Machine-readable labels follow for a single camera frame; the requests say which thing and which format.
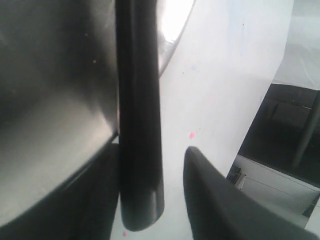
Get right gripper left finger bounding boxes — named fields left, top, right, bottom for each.
left=0, top=143, right=120, bottom=240

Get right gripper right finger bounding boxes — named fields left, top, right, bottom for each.
left=183, top=146, right=318, bottom=240

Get black knife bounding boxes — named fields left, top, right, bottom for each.
left=115, top=0, right=165, bottom=232

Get round steel plate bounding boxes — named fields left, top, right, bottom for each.
left=0, top=0, right=195, bottom=226

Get white backdrop curtain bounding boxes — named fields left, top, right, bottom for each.
left=272, top=0, right=320, bottom=91

